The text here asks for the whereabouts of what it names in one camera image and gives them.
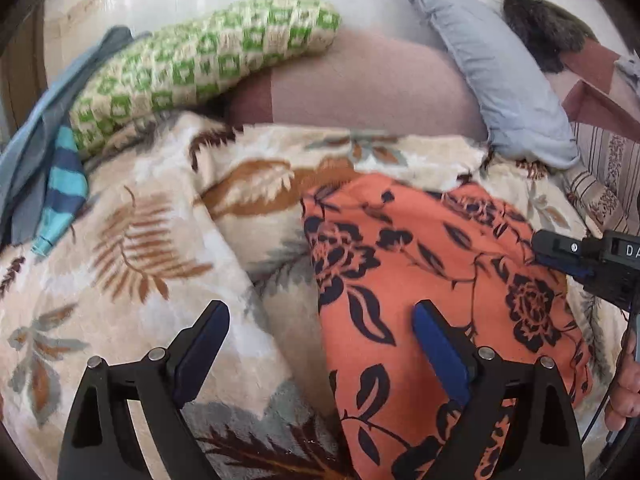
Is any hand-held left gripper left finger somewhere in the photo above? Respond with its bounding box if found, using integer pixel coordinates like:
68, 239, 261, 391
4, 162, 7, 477
57, 300, 232, 480

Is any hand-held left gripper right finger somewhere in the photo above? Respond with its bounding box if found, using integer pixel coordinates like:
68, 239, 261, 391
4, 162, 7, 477
411, 300, 586, 480

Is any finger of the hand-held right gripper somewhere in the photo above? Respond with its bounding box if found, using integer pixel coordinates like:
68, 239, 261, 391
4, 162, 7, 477
531, 230, 598, 279

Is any orange floral garment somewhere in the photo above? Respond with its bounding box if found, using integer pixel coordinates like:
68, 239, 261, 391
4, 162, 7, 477
300, 172, 596, 480

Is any person's right hand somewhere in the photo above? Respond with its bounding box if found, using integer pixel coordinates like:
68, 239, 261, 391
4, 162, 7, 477
602, 330, 640, 433

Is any striped floral bedsheet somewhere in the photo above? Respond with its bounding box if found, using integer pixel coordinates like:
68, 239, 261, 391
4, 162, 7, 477
560, 120, 640, 238

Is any cream leaf print blanket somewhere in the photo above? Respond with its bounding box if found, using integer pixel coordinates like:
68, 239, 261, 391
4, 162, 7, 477
0, 110, 631, 480

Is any brown cloth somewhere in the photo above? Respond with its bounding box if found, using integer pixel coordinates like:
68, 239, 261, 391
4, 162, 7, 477
547, 40, 640, 128

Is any light blue pillow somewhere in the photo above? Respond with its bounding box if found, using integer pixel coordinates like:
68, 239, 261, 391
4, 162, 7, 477
397, 0, 581, 171

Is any teal striped cloth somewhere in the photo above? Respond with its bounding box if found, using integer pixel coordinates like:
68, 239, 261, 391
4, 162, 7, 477
31, 125, 90, 258

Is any dark fur cloth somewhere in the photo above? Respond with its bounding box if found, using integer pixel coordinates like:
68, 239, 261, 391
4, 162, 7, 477
501, 0, 598, 73

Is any mauve quilted cushion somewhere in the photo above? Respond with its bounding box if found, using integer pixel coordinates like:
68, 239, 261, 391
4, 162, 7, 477
225, 27, 488, 141

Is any blue-grey cloth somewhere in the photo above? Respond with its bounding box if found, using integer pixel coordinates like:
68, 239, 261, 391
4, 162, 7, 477
0, 25, 151, 246

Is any green checkered pillow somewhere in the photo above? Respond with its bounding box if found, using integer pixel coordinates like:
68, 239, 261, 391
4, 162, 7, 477
67, 0, 343, 153

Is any black cable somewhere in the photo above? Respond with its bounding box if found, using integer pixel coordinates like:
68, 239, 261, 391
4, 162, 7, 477
581, 309, 637, 443

